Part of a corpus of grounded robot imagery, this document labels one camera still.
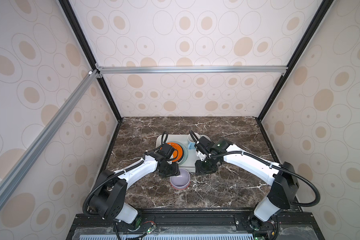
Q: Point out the horizontal aluminium frame bar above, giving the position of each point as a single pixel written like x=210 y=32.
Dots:
x=192 y=70

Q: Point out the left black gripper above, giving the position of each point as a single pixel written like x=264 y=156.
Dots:
x=175 y=170

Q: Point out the purple bowl red rim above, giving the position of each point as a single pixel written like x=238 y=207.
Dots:
x=181 y=181

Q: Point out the white plastic bin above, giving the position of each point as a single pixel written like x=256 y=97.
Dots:
x=189 y=165

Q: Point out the light blue ceramic mug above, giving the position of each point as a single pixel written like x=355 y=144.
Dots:
x=192 y=141

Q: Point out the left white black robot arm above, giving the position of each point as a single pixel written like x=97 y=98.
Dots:
x=107 y=197

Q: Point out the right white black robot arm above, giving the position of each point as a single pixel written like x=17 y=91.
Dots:
x=282 y=179

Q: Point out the white plate dark green rim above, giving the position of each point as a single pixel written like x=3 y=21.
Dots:
x=185 y=154

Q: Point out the black plate orange rim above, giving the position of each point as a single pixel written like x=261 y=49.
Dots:
x=177 y=151

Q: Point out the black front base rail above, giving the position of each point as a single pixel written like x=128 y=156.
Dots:
x=198 y=225

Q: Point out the left slanted aluminium frame bar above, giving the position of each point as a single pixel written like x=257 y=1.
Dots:
x=9 y=184

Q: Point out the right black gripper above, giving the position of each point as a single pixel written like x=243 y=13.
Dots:
x=199 y=170

